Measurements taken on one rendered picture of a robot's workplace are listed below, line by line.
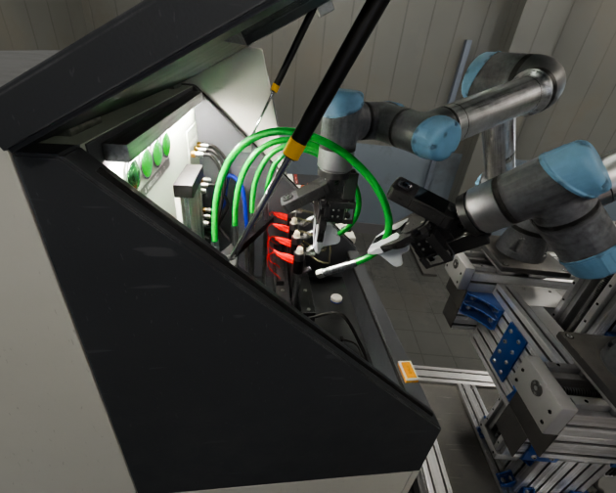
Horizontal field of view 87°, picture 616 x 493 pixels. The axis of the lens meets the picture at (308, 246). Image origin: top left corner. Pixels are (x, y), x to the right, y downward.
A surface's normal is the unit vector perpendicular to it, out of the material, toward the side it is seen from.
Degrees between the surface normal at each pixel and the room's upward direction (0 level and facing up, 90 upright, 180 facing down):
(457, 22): 90
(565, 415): 90
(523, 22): 90
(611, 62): 90
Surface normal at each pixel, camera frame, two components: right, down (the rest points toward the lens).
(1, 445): 0.12, 0.51
